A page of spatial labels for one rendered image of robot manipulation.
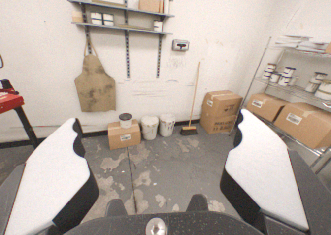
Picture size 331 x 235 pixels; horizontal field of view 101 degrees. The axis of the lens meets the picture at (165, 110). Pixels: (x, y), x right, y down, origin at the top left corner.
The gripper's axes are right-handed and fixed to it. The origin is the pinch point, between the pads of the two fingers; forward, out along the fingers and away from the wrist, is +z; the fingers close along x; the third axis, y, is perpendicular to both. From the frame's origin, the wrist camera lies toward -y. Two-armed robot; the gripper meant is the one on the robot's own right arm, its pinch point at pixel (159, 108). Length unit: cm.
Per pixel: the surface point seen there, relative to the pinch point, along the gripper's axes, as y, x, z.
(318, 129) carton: 98, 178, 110
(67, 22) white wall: -21, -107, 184
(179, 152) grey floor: 172, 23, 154
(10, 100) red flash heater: 40, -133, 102
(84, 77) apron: 43, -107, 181
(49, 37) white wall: -7, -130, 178
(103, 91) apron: 67, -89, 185
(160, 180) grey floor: 168, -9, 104
